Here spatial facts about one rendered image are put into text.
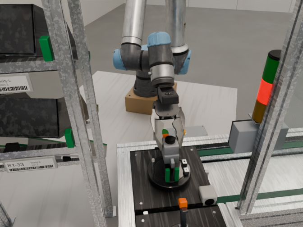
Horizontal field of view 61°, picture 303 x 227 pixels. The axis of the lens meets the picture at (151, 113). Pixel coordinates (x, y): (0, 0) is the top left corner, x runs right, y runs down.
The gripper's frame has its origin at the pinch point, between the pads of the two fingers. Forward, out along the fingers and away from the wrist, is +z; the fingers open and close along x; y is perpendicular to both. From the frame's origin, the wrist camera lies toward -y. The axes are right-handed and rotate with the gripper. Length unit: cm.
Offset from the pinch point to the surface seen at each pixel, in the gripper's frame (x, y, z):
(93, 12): 69, 463, -307
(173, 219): 1.6, -2.7, 20.1
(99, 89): 27, 74, -37
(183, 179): -3.7, 4.3, 10.8
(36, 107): 28.1, -28.4, -8.7
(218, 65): -125, 278, -110
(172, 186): 0.3, 2.8, 12.2
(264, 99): -17.0, -24.6, -7.5
